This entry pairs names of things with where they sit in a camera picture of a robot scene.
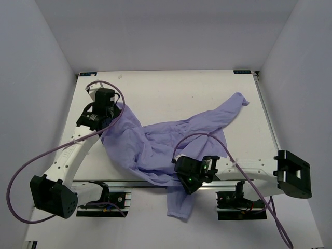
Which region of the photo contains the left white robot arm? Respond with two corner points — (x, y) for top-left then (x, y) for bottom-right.
(30, 82), (122, 218)

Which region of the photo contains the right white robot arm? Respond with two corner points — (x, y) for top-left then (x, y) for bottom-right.
(172, 150), (312, 207)

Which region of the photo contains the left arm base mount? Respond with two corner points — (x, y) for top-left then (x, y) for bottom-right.
(72, 181), (132, 218)

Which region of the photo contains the blue table label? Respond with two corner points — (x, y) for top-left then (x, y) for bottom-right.
(79, 72), (97, 77)
(233, 70), (252, 75)

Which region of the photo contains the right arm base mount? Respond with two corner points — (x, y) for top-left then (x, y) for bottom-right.
(216, 181), (267, 221)

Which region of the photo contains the right blue table label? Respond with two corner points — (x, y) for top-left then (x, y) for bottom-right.
(233, 70), (252, 75)

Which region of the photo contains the left blue table label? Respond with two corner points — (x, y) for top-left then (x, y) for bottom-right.
(79, 72), (97, 77)

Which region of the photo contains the purple jacket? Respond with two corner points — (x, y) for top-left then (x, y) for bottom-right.
(101, 92), (249, 220)

